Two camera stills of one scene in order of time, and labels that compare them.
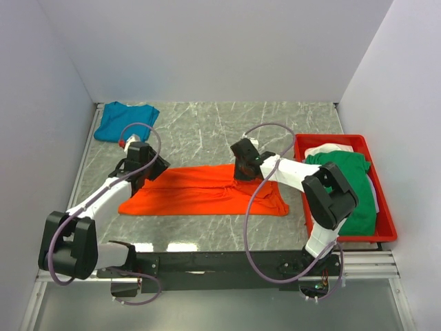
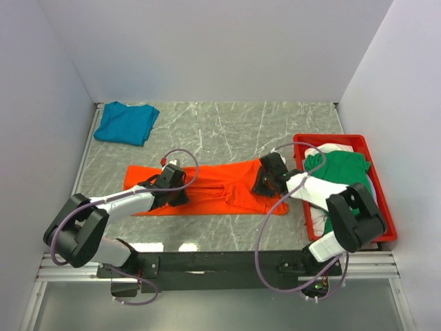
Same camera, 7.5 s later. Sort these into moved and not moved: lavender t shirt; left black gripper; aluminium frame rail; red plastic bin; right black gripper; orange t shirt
Moved: left black gripper; right black gripper
Not moved: aluminium frame rail; red plastic bin; orange t shirt; lavender t shirt
